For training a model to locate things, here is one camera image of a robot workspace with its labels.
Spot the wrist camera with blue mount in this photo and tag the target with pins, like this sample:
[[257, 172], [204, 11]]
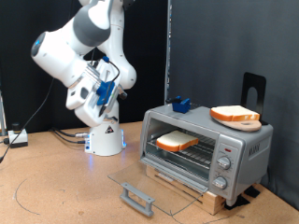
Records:
[[104, 91]]

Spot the thin metal stand post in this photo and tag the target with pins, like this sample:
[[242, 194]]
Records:
[[2, 115]]

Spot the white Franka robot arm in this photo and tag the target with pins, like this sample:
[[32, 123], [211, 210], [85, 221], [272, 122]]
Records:
[[104, 140]]

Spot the black metal bookend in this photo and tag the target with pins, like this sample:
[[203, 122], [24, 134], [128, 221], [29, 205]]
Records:
[[253, 81]]

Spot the emergency stop button box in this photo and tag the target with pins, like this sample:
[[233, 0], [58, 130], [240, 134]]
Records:
[[18, 138]]

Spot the white bread slice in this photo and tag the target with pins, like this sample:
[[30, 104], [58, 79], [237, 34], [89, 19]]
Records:
[[176, 140], [233, 112]]

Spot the slatted wooden block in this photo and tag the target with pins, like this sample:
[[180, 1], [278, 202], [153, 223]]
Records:
[[215, 202]]

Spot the black curtain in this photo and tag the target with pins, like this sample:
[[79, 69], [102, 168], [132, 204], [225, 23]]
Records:
[[18, 31]]

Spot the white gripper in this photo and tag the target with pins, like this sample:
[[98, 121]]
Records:
[[87, 112]]

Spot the vertical aluminium pole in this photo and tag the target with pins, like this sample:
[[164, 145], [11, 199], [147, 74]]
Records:
[[168, 46]]

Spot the small wooden cutting board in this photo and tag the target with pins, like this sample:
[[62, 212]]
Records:
[[246, 126]]

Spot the black foam pad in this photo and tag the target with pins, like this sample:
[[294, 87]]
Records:
[[252, 191], [238, 202]]

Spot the silver toaster oven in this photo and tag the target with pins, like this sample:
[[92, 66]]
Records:
[[249, 146]]

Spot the silver oven knob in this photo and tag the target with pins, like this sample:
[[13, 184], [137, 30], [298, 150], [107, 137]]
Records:
[[220, 182], [224, 162]]

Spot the grey curtain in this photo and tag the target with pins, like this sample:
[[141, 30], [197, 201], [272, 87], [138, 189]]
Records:
[[233, 40]]

